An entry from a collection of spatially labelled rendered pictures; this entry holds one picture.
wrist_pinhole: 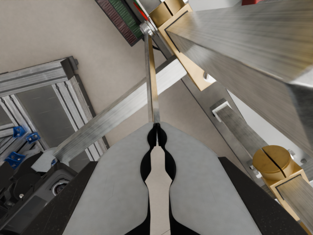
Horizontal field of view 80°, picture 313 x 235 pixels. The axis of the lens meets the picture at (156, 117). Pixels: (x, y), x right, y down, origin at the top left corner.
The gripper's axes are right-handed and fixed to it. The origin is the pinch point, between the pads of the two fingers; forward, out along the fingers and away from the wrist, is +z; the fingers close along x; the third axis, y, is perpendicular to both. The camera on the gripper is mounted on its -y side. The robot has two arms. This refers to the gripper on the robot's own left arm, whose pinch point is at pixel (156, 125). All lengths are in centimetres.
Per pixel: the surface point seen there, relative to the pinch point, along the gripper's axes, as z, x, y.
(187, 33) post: 6.1, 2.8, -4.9
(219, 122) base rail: 34.8, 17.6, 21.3
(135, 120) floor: 102, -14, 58
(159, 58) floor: 104, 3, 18
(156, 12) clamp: 17.7, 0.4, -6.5
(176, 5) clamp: 17.6, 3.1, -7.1
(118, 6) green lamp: 33.6, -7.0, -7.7
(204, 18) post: 6.6, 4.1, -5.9
